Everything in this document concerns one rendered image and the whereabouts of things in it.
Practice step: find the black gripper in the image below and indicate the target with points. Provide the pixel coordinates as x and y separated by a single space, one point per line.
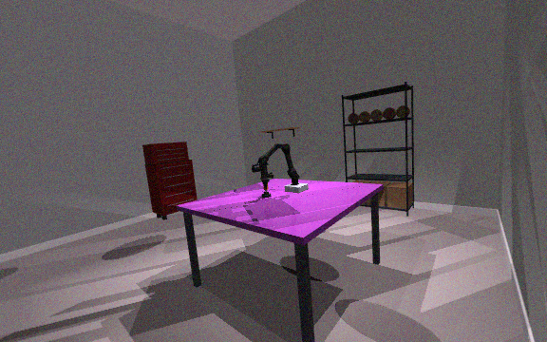
264 178

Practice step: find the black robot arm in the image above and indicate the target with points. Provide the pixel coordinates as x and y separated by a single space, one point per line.
262 162

